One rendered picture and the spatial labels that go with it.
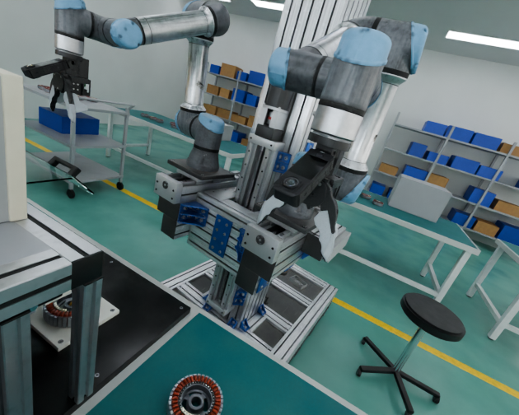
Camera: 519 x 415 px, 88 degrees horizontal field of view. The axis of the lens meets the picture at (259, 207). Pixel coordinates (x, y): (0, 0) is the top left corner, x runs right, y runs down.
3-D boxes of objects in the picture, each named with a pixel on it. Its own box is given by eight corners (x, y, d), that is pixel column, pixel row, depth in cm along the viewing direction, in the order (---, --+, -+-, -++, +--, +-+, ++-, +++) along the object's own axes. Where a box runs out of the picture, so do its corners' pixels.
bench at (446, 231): (272, 208, 409) (287, 160, 383) (426, 276, 338) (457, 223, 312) (245, 224, 330) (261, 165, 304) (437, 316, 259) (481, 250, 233)
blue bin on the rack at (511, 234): (488, 232, 557) (497, 219, 546) (512, 240, 543) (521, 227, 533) (496, 238, 520) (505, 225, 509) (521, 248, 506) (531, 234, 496)
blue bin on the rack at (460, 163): (446, 165, 564) (451, 154, 556) (468, 172, 550) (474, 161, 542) (450, 166, 527) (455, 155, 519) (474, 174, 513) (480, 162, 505)
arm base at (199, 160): (203, 160, 135) (206, 142, 132) (225, 171, 129) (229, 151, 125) (179, 160, 123) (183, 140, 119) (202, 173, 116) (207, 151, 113)
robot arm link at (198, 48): (189, 142, 122) (202, -6, 98) (171, 132, 130) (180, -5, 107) (210, 141, 130) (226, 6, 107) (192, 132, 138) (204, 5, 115)
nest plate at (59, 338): (82, 286, 76) (82, 282, 76) (119, 313, 71) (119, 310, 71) (18, 316, 63) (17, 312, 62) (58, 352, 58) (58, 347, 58)
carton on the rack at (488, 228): (468, 224, 570) (473, 216, 562) (487, 231, 557) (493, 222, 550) (472, 230, 535) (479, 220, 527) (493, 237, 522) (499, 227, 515)
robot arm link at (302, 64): (344, 8, 81) (266, 37, 49) (381, 14, 77) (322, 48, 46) (335, 51, 89) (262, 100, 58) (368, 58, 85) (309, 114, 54)
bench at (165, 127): (147, 153, 493) (153, 112, 467) (250, 198, 422) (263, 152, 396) (101, 156, 413) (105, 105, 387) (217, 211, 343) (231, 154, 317)
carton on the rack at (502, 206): (486, 205, 549) (492, 197, 542) (511, 213, 535) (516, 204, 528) (493, 209, 514) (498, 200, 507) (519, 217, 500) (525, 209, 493)
